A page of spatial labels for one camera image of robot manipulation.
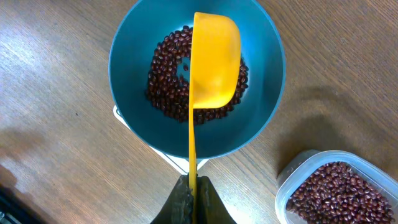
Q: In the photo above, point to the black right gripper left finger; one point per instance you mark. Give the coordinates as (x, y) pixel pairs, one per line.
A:
(178, 208)

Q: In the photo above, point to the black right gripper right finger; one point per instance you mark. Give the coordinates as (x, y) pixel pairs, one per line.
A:
(210, 207)

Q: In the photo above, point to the clear container of red beans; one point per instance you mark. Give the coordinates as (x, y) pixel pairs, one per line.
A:
(334, 187)

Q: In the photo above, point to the yellow plastic measuring scoop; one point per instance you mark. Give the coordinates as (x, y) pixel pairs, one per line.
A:
(214, 68)

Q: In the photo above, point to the red beans in bowl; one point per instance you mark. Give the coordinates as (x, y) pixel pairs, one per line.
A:
(168, 90)

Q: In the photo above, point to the blue-grey bowl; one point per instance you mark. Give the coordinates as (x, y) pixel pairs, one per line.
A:
(145, 25)

